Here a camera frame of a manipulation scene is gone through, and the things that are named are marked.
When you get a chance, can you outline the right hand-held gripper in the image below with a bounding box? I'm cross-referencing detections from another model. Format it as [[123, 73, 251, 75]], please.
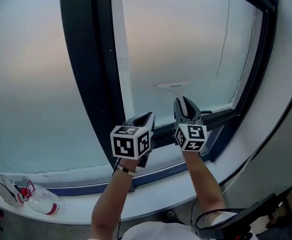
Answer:
[[173, 96, 209, 152]]

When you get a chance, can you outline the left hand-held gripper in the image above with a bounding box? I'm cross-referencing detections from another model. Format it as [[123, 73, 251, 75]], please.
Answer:
[[110, 112, 156, 169]]

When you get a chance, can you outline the white squeegee with red blade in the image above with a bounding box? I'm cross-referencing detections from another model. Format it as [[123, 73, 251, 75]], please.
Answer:
[[155, 81, 191, 117]]

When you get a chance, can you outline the frosted window glass pane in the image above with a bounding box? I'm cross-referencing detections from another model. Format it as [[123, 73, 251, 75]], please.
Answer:
[[110, 0, 264, 129]]

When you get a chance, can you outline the person's left forearm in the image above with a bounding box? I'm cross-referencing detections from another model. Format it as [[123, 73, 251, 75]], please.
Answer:
[[87, 158, 138, 240]]

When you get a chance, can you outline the person's right forearm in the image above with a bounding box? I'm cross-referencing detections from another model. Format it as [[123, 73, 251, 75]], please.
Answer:
[[182, 150, 226, 229]]

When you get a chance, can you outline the clear low window pane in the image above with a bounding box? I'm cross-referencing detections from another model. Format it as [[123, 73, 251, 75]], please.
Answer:
[[133, 125, 224, 182]]

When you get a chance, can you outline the white chest freezer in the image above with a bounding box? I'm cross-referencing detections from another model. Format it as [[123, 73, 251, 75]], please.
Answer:
[[58, 0, 279, 196]]

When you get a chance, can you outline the person's white shirt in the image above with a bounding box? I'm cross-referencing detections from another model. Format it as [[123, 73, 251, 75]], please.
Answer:
[[122, 212, 260, 240]]

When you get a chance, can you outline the large frosted fixed window pane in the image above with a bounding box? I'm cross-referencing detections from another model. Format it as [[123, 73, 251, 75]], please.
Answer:
[[0, 0, 111, 174]]

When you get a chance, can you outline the thin blind pull cord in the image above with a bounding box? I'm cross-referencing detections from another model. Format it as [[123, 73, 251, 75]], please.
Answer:
[[215, 0, 232, 78]]

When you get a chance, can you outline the pale bead bracelet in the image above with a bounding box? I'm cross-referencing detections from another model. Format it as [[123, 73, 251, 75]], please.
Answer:
[[114, 165, 138, 177]]

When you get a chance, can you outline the white floor cable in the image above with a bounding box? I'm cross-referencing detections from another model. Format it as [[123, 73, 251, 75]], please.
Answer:
[[222, 156, 251, 194]]

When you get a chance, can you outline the black harness cable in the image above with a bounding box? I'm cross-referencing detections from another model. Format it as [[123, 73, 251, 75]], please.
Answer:
[[195, 208, 244, 231]]

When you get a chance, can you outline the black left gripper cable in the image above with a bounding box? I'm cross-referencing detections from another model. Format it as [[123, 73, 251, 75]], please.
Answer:
[[116, 216, 123, 240]]

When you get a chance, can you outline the black chest harness strap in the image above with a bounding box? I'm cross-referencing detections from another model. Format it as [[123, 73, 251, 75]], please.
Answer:
[[198, 193, 278, 240]]

